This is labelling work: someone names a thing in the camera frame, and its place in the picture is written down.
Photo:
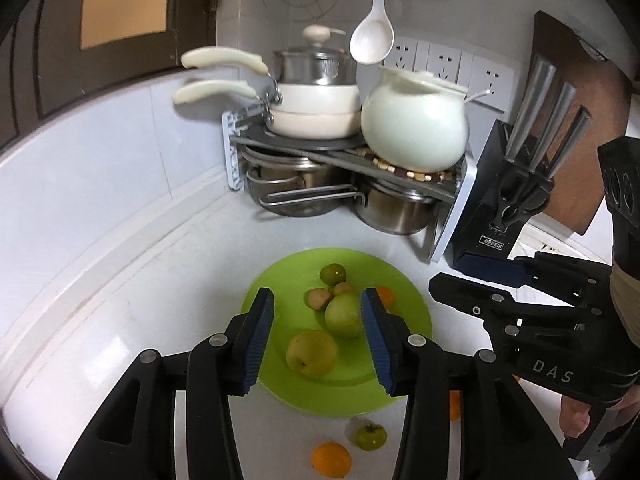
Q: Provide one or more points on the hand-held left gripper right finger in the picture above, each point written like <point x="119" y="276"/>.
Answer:
<point x="377" y="340"/>

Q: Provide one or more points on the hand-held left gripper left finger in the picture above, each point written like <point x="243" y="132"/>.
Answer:
<point x="257" y="340"/>

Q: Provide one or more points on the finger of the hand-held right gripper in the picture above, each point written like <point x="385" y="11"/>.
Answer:
<point x="487" y="266"/>
<point x="465" y="297"/>

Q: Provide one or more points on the orange tangerine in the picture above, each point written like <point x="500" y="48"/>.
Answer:
<point x="331" y="460"/>
<point x="386" y="299"/>

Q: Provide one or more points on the large green guava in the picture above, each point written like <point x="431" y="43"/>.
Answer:
<point x="312" y="354"/>
<point x="342" y="316"/>

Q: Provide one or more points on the green plate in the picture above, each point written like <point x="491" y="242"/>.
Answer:
<point x="280" y="285"/>

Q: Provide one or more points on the small brown longan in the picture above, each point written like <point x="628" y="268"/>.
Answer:
<point x="345" y="289"/>
<point x="318" y="299"/>

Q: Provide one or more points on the small green tangerine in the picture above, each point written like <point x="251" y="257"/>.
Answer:
<point x="371" y="437"/>
<point x="332" y="274"/>

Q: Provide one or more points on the person's right hand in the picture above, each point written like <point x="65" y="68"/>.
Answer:
<point x="575" y="417"/>

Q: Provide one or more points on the grey corner pot rack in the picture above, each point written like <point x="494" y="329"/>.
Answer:
<point x="450" y="220"/>

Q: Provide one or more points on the black knife block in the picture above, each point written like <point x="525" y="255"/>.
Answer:
<point x="480" y="195"/>

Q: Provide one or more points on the black kitchen scissors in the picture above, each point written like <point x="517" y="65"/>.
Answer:
<point x="520" y="200"/>

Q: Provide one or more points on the steel stock pot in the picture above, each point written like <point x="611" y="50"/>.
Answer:
<point x="395" y="212"/>

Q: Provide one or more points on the beaded wooden trivet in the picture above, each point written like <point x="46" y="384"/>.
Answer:
<point x="417" y="175"/>

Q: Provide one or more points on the white ceramic pot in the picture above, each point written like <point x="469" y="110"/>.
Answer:
<point x="415" y="120"/>

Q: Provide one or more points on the brown wooden cutting board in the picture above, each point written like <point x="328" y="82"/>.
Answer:
<point x="595" y="95"/>

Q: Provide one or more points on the cream saucepan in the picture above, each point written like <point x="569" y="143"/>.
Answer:
<point x="315" y="125"/>
<point x="315" y="97"/>

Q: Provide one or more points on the white ladle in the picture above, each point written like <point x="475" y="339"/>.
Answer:
<point x="372" y="40"/>

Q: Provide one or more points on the steel pot with lid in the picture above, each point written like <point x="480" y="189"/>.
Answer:
<point x="312" y="67"/>

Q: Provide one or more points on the brown wooden window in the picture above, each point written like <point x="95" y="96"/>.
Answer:
<point x="190" y="20"/>

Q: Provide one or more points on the white wall socket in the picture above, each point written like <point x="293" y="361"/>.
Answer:
<point x="492" y="80"/>
<point x="404" y="55"/>
<point x="445" y="62"/>

